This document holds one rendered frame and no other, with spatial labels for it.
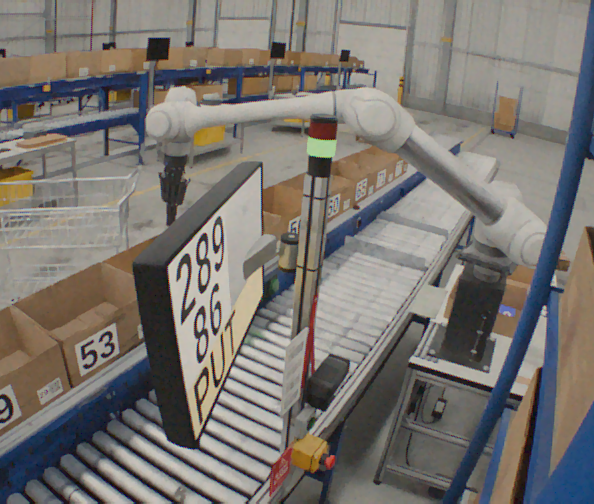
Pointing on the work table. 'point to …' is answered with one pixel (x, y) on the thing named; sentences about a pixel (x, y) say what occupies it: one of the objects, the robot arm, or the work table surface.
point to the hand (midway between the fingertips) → (171, 215)
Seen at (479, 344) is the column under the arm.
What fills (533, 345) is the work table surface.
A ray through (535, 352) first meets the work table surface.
